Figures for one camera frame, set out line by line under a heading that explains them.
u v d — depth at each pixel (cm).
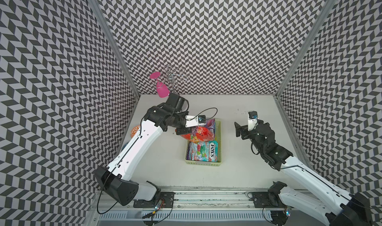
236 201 75
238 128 68
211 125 88
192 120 59
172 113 53
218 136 93
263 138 54
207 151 82
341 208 39
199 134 70
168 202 71
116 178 38
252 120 64
